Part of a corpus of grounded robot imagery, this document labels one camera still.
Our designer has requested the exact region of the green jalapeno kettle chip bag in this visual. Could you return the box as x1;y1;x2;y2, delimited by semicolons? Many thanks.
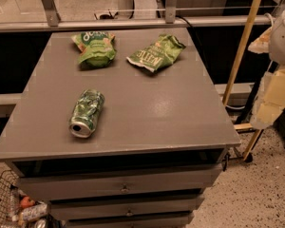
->
127;34;185;72

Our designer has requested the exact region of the orange fruit in basket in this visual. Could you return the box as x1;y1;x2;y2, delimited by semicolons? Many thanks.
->
20;196;35;209

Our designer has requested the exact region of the wire basket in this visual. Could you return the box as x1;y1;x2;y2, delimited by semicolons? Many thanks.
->
0;170;19;228

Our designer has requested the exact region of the grey drawer cabinet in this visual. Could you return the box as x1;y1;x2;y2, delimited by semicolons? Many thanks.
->
0;28;239;228

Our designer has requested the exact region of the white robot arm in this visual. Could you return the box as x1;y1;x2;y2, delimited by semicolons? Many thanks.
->
248;10;285;129

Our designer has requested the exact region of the green snack bag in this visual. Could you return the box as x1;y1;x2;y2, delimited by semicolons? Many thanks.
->
71;31;116;67

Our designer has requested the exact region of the green soda can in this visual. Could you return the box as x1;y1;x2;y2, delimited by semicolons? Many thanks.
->
69;89;105;138

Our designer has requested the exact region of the grey metal railing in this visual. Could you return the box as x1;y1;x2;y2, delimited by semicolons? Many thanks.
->
0;0;274;34

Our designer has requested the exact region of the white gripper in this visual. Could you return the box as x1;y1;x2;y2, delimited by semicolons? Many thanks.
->
250;66;285;129

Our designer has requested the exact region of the plastic bottle in basket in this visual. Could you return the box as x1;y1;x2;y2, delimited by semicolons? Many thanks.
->
19;203;48;222

